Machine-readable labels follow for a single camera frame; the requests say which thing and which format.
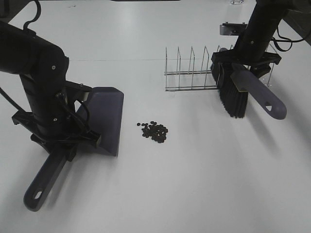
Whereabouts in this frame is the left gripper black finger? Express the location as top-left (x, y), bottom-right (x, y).
top-left (65, 132), bottom-right (101, 162)
top-left (30, 134), bottom-right (55, 154)

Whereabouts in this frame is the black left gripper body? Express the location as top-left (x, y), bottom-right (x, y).
top-left (12, 111), bottom-right (95, 146)

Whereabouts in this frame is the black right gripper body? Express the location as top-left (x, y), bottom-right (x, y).
top-left (210, 50), bottom-right (282, 71)

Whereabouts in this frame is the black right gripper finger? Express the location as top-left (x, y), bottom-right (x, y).
top-left (211, 63), bottom-right (226, 85)
top-left (250, 64), bottom-right (271, 78)

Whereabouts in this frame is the purple hand brush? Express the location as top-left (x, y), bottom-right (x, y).
top-left (218, 63), bottom-right (287, 120)

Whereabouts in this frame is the purple dustpan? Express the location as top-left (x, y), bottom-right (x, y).
top-left (23, 86), bottom-right (125, 212)

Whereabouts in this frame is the pile of coffee beans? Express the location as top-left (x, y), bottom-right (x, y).
top-left (137, 121), bottom-right (169, 144)

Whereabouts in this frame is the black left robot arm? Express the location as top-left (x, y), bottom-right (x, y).
top-left (0, 22), bottom-right (124, 156)

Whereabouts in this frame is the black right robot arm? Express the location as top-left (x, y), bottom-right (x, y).
top-left (211, 0), bottom-right (311, 78)

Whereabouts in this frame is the clear glass at table edge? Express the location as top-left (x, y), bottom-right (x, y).
top-left (229, 0), bottom-right (244, 5)

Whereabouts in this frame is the chrome wire dish rack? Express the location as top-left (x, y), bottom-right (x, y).
top-left (164, 46), bottom-right (276, 92)

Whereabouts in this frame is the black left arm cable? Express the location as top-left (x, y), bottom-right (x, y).
top-left (0, 0), bottom-right (90, 136)

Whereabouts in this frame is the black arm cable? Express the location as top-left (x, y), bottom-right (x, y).
top-left (268, 24), bottom-right (311, 53)
top-left (0, 0), bottom-right (90, 136)

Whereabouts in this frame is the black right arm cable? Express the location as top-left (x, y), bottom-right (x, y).
top-left (268, 24), bottom-right (311, 53)

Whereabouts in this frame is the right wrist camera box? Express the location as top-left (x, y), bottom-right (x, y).
top-left (219, 22), bottom-right (248, 36)

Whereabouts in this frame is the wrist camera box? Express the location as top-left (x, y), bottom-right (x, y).
top-left (219, 22), bottom-right (248, 36)
top-left (65, 81), bottom-right (93, 102)

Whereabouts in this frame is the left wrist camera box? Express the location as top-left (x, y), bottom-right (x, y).
top-left (65, 81), bottom-right (93, 102)

